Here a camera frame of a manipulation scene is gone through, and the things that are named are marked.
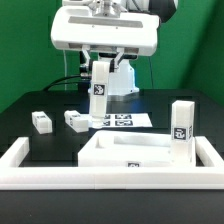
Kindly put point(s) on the white desk tabletop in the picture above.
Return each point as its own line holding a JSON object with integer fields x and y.
{"x": 133, "y": 149}

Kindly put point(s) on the white U-shaped fence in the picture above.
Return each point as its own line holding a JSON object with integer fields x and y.
{"x": 13, "y": 177}

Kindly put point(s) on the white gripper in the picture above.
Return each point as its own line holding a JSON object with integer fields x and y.
{"x": 75, "y": 28}

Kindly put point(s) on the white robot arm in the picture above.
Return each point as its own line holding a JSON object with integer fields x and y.
{"x": 122, "y": 80}

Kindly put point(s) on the AprilTag marker sheet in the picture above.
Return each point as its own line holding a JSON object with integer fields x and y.
{"x": 127, "y": 120}

